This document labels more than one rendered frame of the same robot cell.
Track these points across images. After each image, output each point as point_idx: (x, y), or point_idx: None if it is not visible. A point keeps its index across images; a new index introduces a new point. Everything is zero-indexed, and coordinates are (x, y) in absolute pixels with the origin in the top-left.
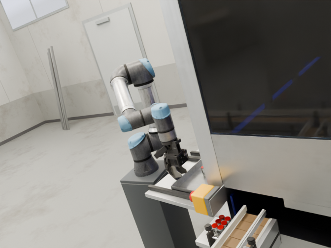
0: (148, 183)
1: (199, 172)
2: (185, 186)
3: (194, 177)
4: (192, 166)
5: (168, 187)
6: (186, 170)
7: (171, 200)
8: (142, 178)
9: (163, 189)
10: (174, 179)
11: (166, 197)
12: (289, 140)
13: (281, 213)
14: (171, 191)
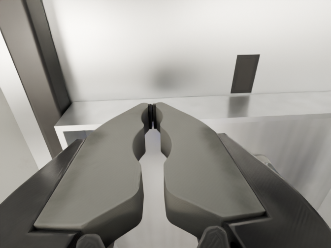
0: None
1: (280, 127)
2: (149, 133)
3: (231, 131)
4: (323, 114)
5: (100, 32)
6: (316, 26)
7: (26, 140)
8: None
9: (20, 60)
10: (192, 3)
11: (20, 100)
12: None
13: None
14: (46, 129)
